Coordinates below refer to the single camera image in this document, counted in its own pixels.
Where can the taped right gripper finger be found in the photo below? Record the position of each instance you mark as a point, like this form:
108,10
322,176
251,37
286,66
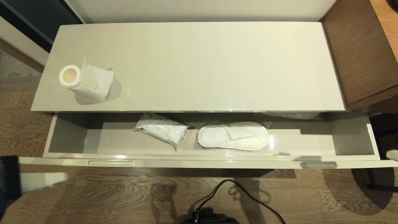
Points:
392,155

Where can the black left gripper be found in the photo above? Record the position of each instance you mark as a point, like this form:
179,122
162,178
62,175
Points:
9,177

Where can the white cabinet drawer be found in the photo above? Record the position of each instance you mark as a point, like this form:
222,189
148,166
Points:
124,141

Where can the white toilet paper roll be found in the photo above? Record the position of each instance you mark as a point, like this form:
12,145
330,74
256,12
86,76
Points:
93,82

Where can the silver black robot base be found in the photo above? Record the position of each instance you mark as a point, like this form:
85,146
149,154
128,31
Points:
211,217

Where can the white slippers in plastic bag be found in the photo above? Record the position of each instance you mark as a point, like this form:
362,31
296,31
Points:
292,115
233,137

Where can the blue patterned tissue pack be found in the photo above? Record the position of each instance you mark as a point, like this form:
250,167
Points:
163,130

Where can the dark door panel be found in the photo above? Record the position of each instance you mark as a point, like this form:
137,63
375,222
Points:
34,18

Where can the white glossy cabinet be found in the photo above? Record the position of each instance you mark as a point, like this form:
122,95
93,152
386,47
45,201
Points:
199,68

